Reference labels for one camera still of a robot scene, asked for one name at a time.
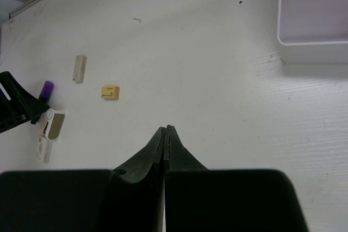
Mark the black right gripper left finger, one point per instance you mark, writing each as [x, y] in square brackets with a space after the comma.
[127, 198]

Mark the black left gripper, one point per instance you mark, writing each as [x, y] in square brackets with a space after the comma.
[19, 106]

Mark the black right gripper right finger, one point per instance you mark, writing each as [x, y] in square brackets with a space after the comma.
[199, 199]

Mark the purple cap highlighter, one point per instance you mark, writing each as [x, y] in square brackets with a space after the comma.
[46, 91]

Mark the pink mini stapler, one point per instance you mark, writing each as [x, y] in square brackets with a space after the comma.
[51, 123]

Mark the white staples box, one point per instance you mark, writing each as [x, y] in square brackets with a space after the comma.
[43, 149]

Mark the long grey eraser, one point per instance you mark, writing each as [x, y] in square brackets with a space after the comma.
[79, 68]

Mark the small tan eraser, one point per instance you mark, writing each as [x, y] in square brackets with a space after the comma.
[110, 92]

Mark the white divided organizer tray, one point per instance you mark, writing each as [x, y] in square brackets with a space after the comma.
[312, 31]

